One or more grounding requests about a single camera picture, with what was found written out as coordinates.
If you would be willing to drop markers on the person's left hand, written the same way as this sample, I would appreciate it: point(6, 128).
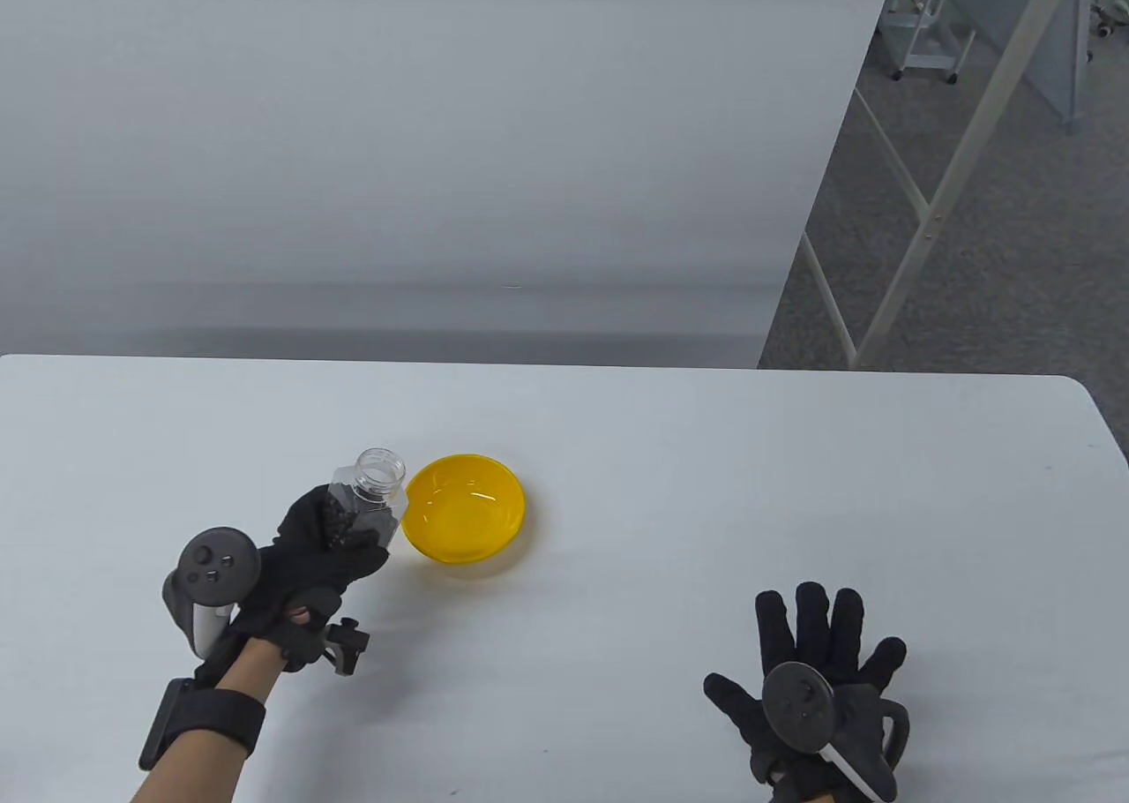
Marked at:
point(295, 578)

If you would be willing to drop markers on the person's right hand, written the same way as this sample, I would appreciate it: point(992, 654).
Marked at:
point(789, 750)

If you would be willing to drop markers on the person's right middle finger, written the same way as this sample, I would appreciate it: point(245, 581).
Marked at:
point(812, 622)

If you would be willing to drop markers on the person's right little finger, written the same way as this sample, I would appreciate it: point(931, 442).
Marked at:
point(885, 662)

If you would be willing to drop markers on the person's left thumb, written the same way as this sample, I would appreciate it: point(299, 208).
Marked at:
point(360, 561)

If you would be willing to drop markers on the person's right thumb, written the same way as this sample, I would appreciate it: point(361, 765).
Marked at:
point(732, 701)

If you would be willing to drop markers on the clear plastic bottle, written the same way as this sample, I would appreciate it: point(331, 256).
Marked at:
point(369, 496)

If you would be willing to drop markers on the person's left forearm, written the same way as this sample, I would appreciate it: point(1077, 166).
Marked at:
point(198, 750)

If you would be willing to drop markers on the grey right hand controller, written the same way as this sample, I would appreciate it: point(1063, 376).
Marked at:
point(798, 706)

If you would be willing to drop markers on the grey hand controller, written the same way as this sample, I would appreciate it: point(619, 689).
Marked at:
point(798, 706)
point(212, 578)

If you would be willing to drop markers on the yellow plastic bowl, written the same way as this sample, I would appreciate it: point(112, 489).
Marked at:
point(464, 508)

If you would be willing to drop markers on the grey left hand controller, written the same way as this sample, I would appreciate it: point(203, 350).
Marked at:
point(212, 578)

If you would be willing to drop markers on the white wheeled cart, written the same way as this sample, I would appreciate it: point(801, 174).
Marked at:
point(926, 35)

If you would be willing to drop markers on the grey partition panel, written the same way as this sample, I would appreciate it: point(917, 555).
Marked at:
point(997, 9)

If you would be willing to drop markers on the office chair base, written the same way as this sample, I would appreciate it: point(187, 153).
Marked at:
point(1110, 9)

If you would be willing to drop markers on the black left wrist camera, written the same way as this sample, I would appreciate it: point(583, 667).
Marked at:
point(347, 644)

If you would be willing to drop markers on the white metal table frame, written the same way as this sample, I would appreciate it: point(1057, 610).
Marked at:
point(961, 150)

